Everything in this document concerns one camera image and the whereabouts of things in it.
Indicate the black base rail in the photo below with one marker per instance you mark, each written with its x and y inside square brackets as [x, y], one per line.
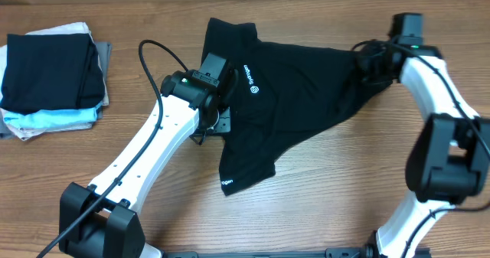
[341, 252]

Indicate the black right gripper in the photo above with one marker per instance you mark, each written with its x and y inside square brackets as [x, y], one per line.
[360, 64]

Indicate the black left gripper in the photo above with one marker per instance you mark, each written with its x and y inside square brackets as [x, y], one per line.
[223, 124]

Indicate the black polo shirt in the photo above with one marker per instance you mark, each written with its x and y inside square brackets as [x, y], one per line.
[285, 94]

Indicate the folded light blue shirt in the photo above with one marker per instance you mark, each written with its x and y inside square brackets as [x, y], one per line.
[51, 119]

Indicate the folded black shirt on stack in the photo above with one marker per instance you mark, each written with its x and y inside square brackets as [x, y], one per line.
[58, 71]

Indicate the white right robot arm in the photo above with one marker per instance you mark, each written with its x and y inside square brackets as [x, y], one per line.
[450, 159]

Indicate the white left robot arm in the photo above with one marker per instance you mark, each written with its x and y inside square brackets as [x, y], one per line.
[102, 218]

